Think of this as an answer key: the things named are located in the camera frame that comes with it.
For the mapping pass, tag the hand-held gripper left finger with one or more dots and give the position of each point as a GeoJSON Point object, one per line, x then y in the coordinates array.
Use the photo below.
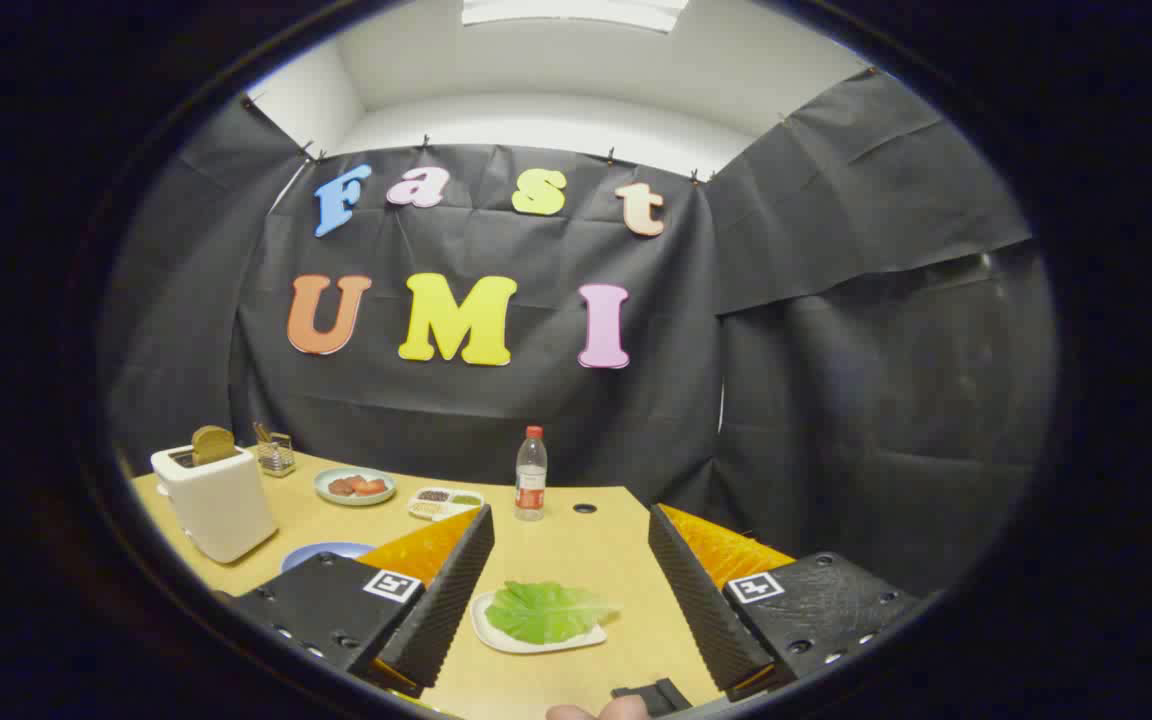
{"type": "Point", "coordinates": [446, 600]}

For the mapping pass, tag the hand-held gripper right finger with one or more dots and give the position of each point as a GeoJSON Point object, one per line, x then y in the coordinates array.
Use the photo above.
{"type": "Point", "coordinates": [701, 610]}

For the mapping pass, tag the green lettuce leaf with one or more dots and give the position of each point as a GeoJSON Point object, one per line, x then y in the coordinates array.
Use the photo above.
{"type": "Point", "coordinates": [546, 612]}

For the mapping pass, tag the toasted brown bread slice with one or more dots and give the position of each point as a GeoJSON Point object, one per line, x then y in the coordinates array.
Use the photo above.
{"type": "Point", "coordinates": [213, 445]}

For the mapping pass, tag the small white dish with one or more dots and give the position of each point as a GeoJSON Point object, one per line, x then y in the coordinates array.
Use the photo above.
{"type": "Point", "coordinates": [483, 620]}

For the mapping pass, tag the white divided seasoning dish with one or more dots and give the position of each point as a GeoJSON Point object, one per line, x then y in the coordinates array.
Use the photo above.
{"type": "Point", "coordinates": [436, 511]}

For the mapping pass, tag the light green plate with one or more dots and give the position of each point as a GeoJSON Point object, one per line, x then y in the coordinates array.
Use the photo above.
{"type": "Point", "coordinates": [356, 501]}

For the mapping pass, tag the blue plate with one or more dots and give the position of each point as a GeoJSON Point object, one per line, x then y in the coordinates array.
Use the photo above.
{"type": "Point", "coordinates": [321, 552]}

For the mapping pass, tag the red tomato slice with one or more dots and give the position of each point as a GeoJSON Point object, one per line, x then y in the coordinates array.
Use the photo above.
{"type": "Point", "coordinates": [371, 486]}

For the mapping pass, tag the clear bottle with red label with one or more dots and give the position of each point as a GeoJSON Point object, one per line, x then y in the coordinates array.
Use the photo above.
{"type": "Point", "coordinates": [531, 480]}

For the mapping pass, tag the brown meat slice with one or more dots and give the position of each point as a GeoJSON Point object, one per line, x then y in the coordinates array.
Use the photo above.
{"type": "Point", "coordinates": [341, 487]}

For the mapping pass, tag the white toaster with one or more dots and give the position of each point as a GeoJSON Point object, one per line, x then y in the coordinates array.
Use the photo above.
{"type": "Point", "coordinates": [221, 510]}

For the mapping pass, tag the ceiling light panel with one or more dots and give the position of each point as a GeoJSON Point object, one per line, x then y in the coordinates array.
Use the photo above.
{"type": "Point", "coordinates": [576, 10]}

